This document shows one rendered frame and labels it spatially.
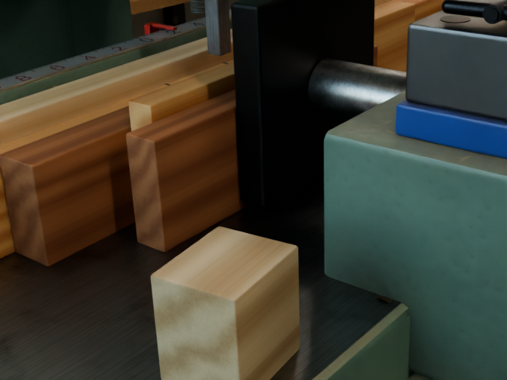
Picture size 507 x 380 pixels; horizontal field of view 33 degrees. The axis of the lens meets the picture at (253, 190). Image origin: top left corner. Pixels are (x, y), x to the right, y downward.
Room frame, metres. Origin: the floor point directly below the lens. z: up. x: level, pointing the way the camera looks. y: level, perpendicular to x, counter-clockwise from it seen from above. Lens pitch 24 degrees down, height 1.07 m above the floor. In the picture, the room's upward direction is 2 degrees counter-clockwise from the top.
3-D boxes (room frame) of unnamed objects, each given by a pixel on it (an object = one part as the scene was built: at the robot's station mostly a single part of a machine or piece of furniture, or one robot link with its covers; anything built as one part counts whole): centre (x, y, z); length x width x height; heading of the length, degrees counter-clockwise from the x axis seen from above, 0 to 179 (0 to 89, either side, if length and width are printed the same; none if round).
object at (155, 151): (0.38, -0.01, 0.93); 0.17 x 0.02 x 0.05; 140
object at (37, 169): (0.40, 0.02, 0.92); 0.23 x 0.02 x 0.04; 140
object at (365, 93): (0.36, -0.05, 0.95); 0.09 x 0.07 x 0.09; 140
